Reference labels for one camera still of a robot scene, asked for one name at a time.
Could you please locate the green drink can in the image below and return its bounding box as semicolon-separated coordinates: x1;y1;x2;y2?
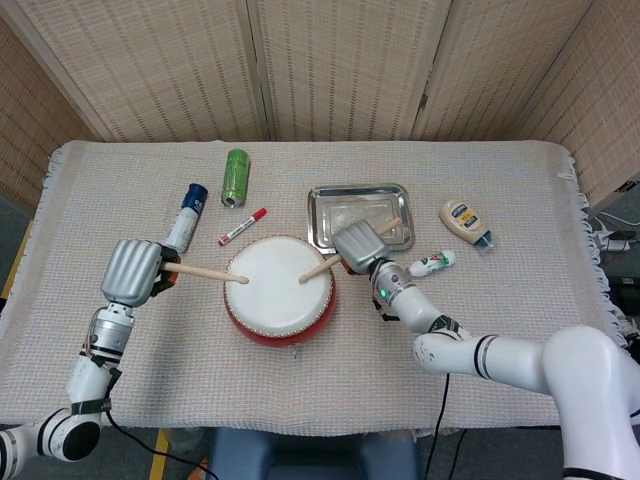
220;148;251;209

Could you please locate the white power strip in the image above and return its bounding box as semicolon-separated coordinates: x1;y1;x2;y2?
597;233;632;254

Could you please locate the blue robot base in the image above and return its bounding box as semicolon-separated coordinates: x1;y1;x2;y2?
207;428;421;480

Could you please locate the rectangular metal tray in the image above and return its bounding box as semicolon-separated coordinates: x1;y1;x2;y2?
306;182;417;255

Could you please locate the wooden drumstick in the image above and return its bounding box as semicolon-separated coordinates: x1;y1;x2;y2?
163;261;250;285
298;217;403;285

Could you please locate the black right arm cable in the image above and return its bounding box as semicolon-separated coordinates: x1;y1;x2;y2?
423;372;451;480

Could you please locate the beige woven tablecloth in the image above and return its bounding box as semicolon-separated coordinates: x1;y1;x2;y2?
0;139;632;432

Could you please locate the black device box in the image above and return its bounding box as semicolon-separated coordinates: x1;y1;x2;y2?
607;277;640;316

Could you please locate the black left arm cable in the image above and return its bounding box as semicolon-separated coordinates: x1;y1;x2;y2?
105;407;214;480

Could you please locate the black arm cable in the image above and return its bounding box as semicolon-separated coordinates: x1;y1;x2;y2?
423;372;451;480
105;407;214;480

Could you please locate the white spray bottle blue cap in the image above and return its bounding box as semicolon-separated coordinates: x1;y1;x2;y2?
164;182;209;252

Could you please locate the woven folding screen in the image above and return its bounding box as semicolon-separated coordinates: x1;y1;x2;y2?
0;0;640;211

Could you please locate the red drum white skin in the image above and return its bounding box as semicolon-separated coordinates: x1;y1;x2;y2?
222;236;339;360

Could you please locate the mayonnaise squeeze bottle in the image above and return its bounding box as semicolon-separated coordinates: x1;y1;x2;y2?
438;198;496;255

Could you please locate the small white green bottle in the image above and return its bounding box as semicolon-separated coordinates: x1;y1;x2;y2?
407;249;457;279

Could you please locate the black floor cable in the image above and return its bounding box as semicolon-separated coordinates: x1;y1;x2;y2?
451;429;469;479

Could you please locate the red whiteboard marker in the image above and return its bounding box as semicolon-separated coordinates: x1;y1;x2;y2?
216;207;268;248

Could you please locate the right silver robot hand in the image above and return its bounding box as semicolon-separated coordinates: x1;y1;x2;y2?
332;221;394;276

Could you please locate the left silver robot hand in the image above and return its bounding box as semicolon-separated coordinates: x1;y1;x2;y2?
99;238;180;307

